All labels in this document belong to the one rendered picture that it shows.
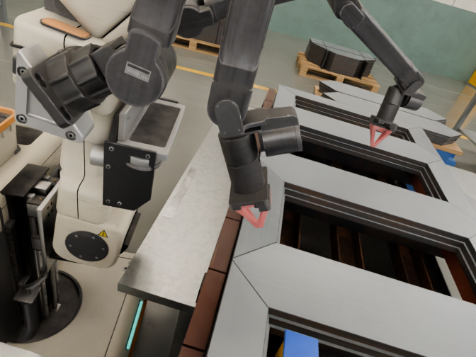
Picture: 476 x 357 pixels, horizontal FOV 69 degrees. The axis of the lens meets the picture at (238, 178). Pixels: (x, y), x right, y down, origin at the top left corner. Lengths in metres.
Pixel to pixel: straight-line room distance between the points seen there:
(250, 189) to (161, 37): 0.26
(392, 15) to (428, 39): 0.95
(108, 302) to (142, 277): 0.46
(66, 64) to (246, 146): 0.27
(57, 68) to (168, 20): 0.17
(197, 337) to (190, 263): 0.33
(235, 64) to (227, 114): 0.07
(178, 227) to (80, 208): 0.32
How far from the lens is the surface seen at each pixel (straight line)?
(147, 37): 0.47
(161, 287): 0.92
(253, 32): 0.48
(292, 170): 1.11
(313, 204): 1.06
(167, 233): 1.05
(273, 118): 0.53
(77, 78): 0.54
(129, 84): 0.50
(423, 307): 0.90
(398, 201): 1.21
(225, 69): 0.48
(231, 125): 0.51
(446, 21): 8.86
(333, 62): 5.49
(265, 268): 0.76
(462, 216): 1.33
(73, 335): 1.32
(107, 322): 1.34
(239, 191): 0.58
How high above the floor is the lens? 1.42
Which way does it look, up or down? 34 degrees down
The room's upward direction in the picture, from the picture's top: 16 degrees clockwise
